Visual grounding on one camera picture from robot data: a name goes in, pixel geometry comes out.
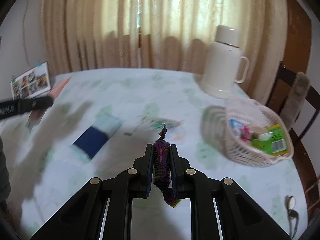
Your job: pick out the beige curtain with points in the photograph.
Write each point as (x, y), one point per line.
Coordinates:
(163, 34)

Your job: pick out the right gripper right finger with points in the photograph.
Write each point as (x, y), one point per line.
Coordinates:
(173, 168)

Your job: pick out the pink biscuit packet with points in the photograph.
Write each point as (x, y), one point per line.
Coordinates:
(42, 104)

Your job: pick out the brown wooden door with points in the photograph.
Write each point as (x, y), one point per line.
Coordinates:
(298, 41)

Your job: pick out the clear orange print packet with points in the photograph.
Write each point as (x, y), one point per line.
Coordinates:
(177, 134)

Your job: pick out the cream thermos jug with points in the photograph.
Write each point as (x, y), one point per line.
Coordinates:
(225, 64)

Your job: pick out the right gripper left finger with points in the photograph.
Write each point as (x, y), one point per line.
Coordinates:
(148, 167)

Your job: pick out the green white snack packet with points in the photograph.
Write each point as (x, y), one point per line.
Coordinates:
(157, 124)

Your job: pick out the green snack box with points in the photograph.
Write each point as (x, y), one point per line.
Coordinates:
(273, 142)

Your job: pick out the photo collage calendar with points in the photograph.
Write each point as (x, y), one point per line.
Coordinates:
(32, 83)

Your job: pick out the white plastic basket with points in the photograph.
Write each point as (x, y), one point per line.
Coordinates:
(246, 118)

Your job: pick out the dark wooden chair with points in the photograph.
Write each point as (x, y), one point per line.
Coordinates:
(289, 93)

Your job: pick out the purple candy packet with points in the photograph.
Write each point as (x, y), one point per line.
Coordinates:
(161, 174)

